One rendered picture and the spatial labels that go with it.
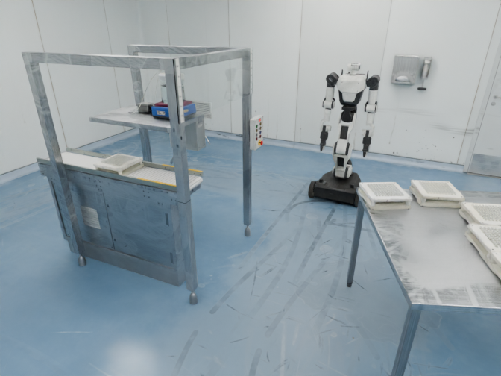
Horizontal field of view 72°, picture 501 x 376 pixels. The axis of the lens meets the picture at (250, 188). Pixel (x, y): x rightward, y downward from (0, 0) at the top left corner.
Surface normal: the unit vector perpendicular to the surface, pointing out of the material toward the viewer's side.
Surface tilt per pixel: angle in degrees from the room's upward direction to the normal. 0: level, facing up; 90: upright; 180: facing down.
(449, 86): 90
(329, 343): 0
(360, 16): 90
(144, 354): 0
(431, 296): 0
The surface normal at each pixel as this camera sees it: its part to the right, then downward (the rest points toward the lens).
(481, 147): -0.43, 0.39
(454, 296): 0.00, -0.90
